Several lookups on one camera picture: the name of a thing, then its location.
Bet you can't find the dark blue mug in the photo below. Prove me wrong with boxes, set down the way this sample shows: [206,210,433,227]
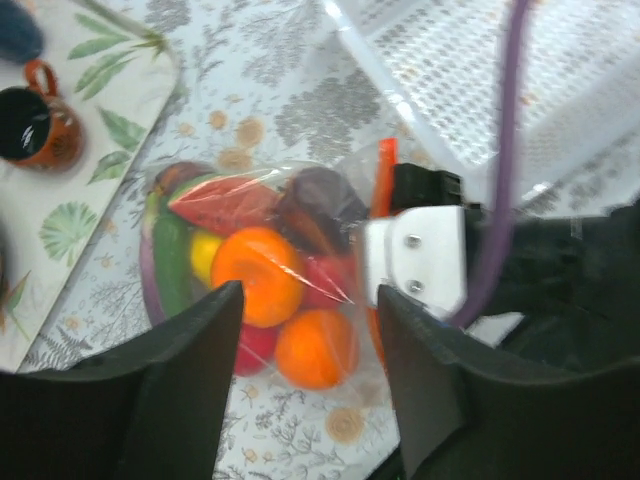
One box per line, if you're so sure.
[0,0,44,64]

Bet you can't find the white plastic basket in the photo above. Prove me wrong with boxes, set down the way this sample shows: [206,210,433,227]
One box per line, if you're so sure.
[323,1,639,202]

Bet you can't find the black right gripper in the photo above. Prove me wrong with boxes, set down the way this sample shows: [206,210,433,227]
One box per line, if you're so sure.
[390,163,480,220]

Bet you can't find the fake dark purple fig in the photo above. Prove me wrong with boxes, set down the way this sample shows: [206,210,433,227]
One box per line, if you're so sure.
[274,167,369,255]

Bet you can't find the clear zip top bag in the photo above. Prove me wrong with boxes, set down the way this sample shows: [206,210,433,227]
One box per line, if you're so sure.
[139,138,397,402]

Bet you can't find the fake yellow lemon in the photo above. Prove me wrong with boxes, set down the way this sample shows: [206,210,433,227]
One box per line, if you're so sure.
[189,229,224,288]

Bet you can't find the fake red strawberry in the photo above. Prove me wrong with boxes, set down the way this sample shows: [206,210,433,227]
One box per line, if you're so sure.
[302,255,356,309]

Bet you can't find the leaf print serving tray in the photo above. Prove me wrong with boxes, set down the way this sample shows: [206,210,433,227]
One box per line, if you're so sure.
[1,1,179,371]

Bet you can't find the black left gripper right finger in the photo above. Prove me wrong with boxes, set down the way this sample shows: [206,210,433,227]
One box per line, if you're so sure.
[378,286,639,479]

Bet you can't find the fake purple eggplant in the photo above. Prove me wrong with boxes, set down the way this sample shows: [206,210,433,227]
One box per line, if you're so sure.
[139,161,214,327]

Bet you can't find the fake red apple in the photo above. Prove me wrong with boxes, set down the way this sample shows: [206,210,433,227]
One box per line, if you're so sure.
[234,323,280,377]

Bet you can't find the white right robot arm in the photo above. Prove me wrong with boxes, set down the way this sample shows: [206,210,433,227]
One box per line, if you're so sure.
[373,204,639,479]

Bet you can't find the fake watermelon slice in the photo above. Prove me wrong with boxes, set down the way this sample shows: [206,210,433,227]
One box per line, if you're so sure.
[168,174,280,237]

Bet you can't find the fake green cucumber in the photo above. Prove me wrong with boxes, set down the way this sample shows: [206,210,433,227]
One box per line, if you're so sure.
[139,192,193,326]

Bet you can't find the floral table mat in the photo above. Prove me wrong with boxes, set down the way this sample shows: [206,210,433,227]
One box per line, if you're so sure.
[22,1,429,479]

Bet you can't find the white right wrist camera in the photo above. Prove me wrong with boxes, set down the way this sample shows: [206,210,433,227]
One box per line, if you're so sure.
[355,206,467,321]

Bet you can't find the orange brown ceramic mug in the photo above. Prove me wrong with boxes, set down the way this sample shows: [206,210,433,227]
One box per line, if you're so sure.
[1,59,84,172]

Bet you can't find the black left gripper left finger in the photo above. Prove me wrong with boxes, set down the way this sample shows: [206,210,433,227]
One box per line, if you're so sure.
[1,281,244,479]

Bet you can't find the fake orange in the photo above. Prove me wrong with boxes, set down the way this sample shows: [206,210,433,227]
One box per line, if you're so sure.
[211,227,304,328]
[274,309,360,390]

